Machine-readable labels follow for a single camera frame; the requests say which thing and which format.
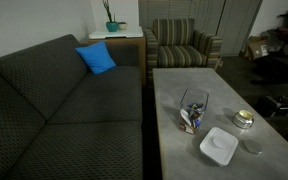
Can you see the small white plant pot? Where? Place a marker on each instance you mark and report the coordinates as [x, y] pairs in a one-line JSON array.
[[122, 26]]

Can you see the striped armchair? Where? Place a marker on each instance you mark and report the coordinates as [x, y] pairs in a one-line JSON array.
[[180, 53]]

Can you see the wooden side table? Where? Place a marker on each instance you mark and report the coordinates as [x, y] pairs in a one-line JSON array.
[[130, 42]]

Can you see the white square container lid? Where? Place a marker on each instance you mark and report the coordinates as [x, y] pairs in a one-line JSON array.
[[219, 146]]

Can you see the grey closet door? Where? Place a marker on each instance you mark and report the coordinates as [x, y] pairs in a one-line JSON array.
[[237, 26]]

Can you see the teal plant pot with plant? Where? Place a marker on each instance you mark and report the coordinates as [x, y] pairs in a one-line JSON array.
[[112, 26]]

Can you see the blue cushion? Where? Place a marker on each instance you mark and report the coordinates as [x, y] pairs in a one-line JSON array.
[[96, 57]]

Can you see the dark grey patterned sofa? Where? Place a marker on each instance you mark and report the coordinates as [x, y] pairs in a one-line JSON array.
[[50, 110]]

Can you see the silver candle jar yellow wax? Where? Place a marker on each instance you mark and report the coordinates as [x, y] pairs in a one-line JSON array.
[[243, 118]]

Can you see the round grey metal lid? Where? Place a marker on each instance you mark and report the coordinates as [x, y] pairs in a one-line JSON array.
[[252, 147]]

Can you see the black case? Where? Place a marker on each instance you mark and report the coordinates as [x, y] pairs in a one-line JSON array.
[[277, 105]]

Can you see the window blinds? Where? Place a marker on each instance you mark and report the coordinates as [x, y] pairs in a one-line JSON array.
[[177, 9]]

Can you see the clear container with snack packets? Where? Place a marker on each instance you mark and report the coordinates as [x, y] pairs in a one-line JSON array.
[[193, 115]]

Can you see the cardboard box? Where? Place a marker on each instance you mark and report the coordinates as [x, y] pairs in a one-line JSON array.
[[257, 48]]

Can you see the white side table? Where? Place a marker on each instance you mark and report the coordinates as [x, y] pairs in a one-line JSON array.
[[117, 34]]

